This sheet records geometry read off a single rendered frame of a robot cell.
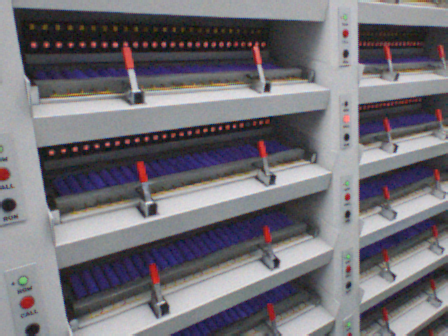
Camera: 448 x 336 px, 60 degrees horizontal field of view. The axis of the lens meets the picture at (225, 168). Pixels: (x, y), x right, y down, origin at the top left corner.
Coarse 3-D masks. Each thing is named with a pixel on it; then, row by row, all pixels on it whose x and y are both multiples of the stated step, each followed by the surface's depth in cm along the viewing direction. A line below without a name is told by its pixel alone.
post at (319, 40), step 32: (352, 0) 86; (288, 32) 93; (320, 32) 86; (352, 32) 88; (352, 64) 89; (352, 96) 90; (320, 128) 90; (352, 128) 92; (352, 160) 93; (320, 192) 94; (352, 192) 95; (352, 224) 96
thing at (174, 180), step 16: (240, 160) 84; (256, 160) 85; (272, 160) 88; (288, 160) 91; (160, 176) 74; (176, 176) 75; (192, 176) 76; (208, 176) 78; (80, 192) 66; (96, 192) 66; (112, 192) 67; (128, 192) 69; (64, 208) 64; (80, 208) 65; (96, 208) 65
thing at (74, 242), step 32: (256, 128) 97; (288, 128) 99; (64, 160) 72; (96, 160) 76; (320, 160) 92; (160, 192) 73; (192, 192) 75; (224, 192) 76; (256, 192) 78; (288, 192) 84; (64, 224) 62; (96, 224) 63; (128, 224) 64; (160, 224) 67; (192, 224) 71; (64, 256) 59; (96, 256) 62
